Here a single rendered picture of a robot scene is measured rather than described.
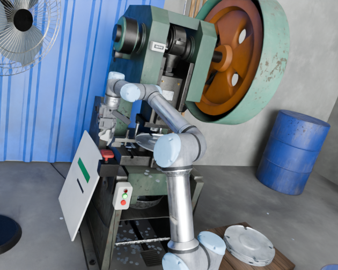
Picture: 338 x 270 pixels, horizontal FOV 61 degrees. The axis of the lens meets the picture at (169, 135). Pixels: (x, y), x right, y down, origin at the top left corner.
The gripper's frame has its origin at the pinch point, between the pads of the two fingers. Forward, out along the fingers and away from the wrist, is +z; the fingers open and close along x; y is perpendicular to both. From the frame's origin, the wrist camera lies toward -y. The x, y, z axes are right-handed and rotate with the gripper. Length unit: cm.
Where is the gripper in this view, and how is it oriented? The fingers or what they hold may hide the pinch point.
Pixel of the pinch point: (108, 142)
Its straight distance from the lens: 148.6
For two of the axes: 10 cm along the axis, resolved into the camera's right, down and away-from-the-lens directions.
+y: -8.9, -0.7, -4.6
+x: 4.0, 3.8, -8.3
